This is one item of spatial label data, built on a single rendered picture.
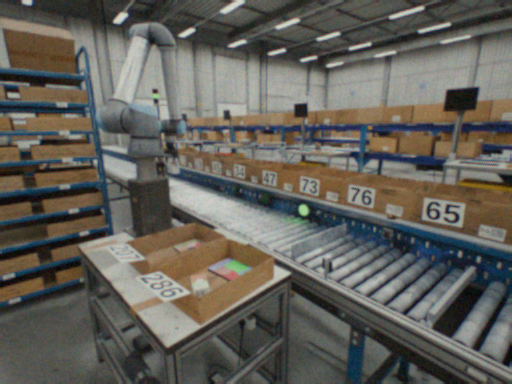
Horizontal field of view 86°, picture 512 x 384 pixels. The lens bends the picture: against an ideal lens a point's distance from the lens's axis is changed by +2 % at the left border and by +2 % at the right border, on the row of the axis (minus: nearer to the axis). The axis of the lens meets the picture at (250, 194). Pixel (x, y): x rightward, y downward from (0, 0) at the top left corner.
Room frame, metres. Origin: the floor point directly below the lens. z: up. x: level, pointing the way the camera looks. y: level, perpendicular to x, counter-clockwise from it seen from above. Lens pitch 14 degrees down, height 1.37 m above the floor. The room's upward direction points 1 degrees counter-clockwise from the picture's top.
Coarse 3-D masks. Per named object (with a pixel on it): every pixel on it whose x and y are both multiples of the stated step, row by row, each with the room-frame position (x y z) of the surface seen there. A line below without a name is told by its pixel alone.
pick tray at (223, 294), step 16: (224, 240) 1.19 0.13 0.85; (192, 256) 1.06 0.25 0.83; (208, 256) 1.12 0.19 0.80; (224, 256) 1.19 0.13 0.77; (240, 256) 1.16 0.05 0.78; (256, 256) 1.09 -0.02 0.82; (272, 256) 1.03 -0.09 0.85; (176, 272) 1.00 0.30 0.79; (192, 272) 1.06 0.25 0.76; (208, 272) 1.06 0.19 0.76; (256, 272) 0.94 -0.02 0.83; (272, 272) 1.01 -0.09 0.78; (224, 288) 0.82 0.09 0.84; (240, 288) 0.88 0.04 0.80; (256, 288) 0.94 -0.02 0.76; (176, 304) 0.84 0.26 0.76; (192, 304) 0.77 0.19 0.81; (208, 304) 0.77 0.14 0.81; (224, 304) 0.82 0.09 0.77; (208, 320) 0.77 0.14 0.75
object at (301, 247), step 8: (344, 224) 1.50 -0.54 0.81; (328, 232) 1.40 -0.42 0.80; (336, 232) 1.45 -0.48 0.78; (344, 232) 1.50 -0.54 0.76; (304, 240) 1.28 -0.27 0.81; (312, 240) 1.32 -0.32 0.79; (320, 240) 1.36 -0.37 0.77; (328, 240) 1.40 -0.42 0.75; (296, 248) 1.24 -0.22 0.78; (304, 248) 1.28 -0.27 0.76; (312, 248) 1.32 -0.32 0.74; (296, 256) 1.24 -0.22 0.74
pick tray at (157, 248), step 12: (180, 228) 1.38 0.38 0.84; (192, 228) 1.42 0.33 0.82; (204, 228) 1.37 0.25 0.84; (132, 240) 1.21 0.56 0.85; (144, 240) 1.24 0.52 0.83; (156, 240) 1.28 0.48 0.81; (168, 240) 1.33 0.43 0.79; (180, 240) 1.37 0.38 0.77; (204, 240) 1.38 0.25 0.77; (216, 240) 1.20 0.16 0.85; (144, 252) 1.24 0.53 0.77; (156, 252) 1.26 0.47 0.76; (168, 252) 1.26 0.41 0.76; (180, 252) 1.07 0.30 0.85; (132, 264) 1.13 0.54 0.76; (144, 264) 1.02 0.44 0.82; (156, 264) 1.00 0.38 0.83
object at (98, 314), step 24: (288, 288) 1.05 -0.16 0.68; (96, 312) 1.25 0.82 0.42; (240, 312) 0.86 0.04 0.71; (288, 312) 1.05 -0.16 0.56; (120, 336) 1.07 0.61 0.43; (144, 336) 0.78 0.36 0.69; (216, 336) 1.41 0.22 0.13; (288, 336) 1.06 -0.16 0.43; (168, 360) 0.66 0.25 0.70; (264, 360) 0.95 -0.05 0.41
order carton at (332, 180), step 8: (312, 168) 2.04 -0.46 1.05; (320, 168) 2.10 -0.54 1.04; (328, 168) 2.06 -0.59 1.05; (296, 176) 1.92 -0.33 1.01; (304, 176) 1.86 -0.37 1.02; (312, 176) 1.81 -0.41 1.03; (320, 176) 1.76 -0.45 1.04; (328, 176) 1.71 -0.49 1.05; (336, 176) 2.00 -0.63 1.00; (344, 176) 1.94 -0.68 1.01; (352, 176) 1.90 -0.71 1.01; (296, 184) 1.92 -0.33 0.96; (320, 184) 1.75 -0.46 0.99; (328, 184) 1.71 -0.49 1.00; (336, 184) 1.66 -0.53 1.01; (296, 192) 1.92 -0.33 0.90; (304, 192) 1.86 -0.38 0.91; (320, 192) 1.75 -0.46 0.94; (336, 192) 1.66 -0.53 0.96; (328, 200) 1.70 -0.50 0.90
